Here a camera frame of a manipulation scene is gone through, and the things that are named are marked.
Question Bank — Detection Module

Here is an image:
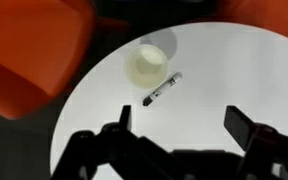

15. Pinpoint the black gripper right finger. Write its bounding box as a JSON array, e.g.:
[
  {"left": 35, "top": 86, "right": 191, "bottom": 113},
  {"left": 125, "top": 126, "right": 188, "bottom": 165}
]
[{"left": 223, "top": 105, "right": 288, "bottom": 180}]

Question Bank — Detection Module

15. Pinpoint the black and white marker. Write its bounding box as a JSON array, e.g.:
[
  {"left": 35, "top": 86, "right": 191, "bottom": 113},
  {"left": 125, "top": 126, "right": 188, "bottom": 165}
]
[{"left": 141, "top": 71, "right": 184, "bottom": 108}]

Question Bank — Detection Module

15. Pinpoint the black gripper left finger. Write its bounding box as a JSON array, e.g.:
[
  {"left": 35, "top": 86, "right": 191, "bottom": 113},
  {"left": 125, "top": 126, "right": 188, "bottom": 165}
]
[{"left": 50, "top": 104, "right": 185, "bottom": 180}]

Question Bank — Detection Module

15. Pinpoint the white paper cup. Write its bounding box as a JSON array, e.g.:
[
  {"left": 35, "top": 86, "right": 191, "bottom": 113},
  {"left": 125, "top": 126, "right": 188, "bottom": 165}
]
[{"left": 123, "top": 43, "right": 169, "bottom": 90}]

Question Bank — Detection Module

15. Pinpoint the orange armchair beside robot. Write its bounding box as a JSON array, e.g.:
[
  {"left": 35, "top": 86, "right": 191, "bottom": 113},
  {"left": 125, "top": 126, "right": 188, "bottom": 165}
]
[{"left": 0, "top": 0, "right": 130, "bottom": 120}]

